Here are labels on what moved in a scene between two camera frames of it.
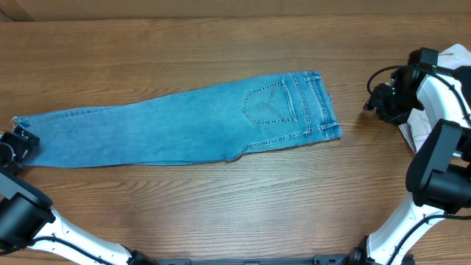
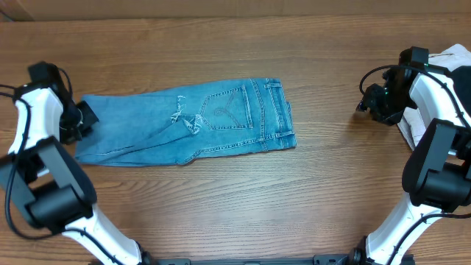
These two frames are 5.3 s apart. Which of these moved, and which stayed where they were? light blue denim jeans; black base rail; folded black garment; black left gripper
Moved: light blue denim jeans; black left gripper
Stayed: black base rail; folded black garment
